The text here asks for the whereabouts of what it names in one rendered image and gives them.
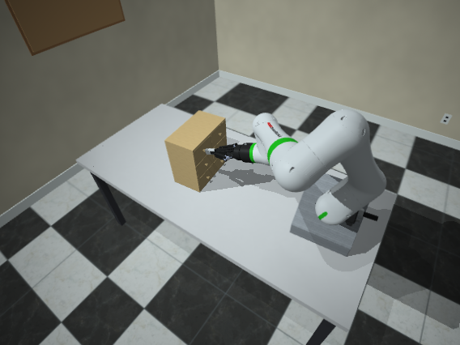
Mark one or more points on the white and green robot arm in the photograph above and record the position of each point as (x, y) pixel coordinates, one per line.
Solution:
(343, 137)

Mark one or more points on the brown chest of drawers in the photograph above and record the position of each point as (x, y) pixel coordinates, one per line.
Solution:
(181, 144)

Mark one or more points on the tan wooden drawer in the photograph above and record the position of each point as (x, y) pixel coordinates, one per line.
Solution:
(199, 152)
(206, 176)
(204, 164)
(217, 164)
(222, 142)
(218, 133)

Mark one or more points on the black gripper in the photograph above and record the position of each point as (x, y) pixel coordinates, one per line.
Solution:
(226, 152)

